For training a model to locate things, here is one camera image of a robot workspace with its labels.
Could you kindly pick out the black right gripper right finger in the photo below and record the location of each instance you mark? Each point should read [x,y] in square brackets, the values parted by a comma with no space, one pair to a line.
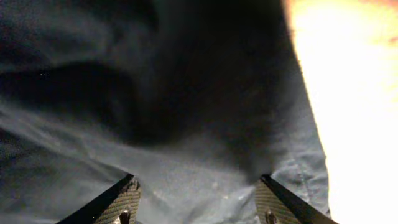
[275,204]

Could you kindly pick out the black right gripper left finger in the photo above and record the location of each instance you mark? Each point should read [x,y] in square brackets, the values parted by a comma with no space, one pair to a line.
[118,204]

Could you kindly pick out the navy blue shorts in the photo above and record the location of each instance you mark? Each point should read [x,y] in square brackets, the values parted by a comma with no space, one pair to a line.
[190,101]

